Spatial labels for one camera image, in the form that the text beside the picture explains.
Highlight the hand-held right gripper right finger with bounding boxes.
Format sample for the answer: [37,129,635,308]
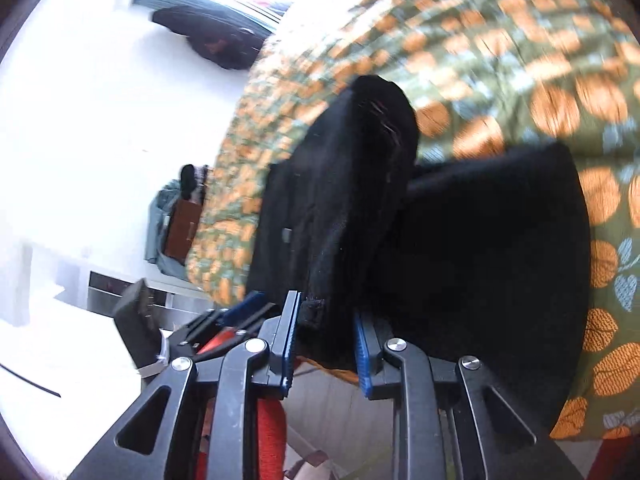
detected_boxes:
[352,310,583,480]

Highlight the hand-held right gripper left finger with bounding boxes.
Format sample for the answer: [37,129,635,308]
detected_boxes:
[67,291,302,480]

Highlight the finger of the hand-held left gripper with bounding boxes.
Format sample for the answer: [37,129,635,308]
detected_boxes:
[172,291,278,361]

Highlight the black pants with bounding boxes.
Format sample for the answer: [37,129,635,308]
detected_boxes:
[245,74,593,441]

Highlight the teal cloth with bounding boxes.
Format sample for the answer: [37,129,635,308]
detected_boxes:
[144,179,203,277]

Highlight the red knit garment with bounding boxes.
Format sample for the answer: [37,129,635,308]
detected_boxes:
[192,395,288,480]

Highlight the black bag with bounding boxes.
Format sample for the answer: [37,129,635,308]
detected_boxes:
[151,4,281,72]

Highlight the green floral blanket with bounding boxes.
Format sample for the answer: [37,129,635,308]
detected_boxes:
[185,0,640,441]

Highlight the black cable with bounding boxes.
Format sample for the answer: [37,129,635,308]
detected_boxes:
[0,362,62,398]

